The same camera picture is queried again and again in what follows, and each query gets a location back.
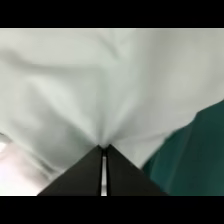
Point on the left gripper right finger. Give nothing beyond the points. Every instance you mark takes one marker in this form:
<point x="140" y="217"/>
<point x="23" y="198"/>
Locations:
<point x="128" y="178"/>

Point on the light grey T-shirt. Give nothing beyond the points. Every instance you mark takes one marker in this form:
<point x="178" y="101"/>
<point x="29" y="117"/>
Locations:
<point x="100" y="86"/>

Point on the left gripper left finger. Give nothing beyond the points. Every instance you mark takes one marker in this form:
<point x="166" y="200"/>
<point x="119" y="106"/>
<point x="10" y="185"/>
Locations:
<point x="80" y="178"/>

